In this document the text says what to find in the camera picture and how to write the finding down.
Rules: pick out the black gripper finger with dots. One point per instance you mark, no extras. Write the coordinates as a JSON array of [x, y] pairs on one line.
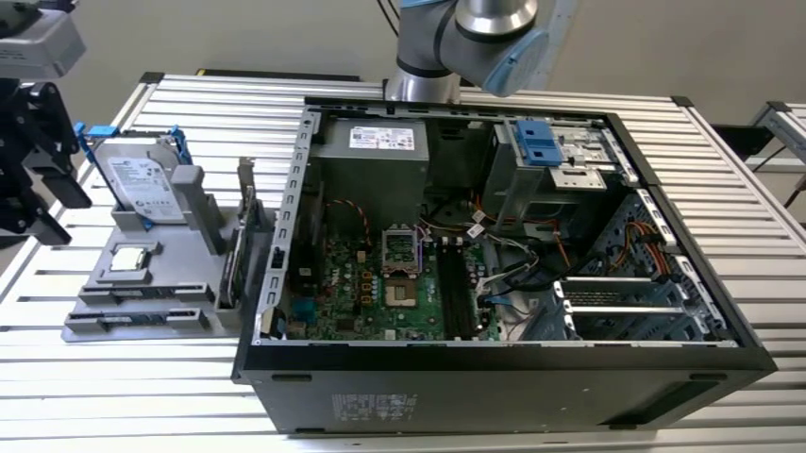
[[37, 226], [60, 137]]

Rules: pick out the grey power supply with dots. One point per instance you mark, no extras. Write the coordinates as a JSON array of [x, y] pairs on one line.
[[371, 184]]

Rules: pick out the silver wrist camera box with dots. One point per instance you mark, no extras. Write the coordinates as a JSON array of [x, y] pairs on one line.
[[44, 47]]

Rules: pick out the black PC case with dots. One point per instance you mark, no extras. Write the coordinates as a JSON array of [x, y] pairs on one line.
[[478, 401]]

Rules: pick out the graphics card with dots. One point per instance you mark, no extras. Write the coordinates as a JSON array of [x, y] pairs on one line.
[[237, 273]]

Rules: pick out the CPU socket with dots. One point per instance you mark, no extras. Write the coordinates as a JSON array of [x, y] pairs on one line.
[[403, 293]]

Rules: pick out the dark blue RAM stick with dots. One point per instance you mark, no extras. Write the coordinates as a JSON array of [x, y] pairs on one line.
[[135, 320]]

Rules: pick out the blue disk bay latch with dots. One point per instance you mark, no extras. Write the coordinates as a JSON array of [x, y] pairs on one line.
[[538, 141]]

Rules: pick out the silver CPU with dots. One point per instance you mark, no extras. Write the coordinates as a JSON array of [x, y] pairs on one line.
[[128, 259]]

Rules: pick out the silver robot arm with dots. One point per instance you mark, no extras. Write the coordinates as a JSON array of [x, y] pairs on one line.
[[434, 42]]

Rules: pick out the metal drive cage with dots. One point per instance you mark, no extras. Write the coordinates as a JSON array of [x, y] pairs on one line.
[[522, 189]]

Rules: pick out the grey parts rack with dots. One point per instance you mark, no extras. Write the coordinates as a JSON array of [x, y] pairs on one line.
[[176, 264]]

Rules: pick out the perforated metal disk cage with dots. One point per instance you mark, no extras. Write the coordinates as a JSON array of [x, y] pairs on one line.
[[619, 281]]

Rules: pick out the green motherboard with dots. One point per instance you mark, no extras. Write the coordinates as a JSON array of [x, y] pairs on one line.
[[410, 321]]

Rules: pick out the hard disk in blue carrier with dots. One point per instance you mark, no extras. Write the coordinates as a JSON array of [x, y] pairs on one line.
[[135, 179]]

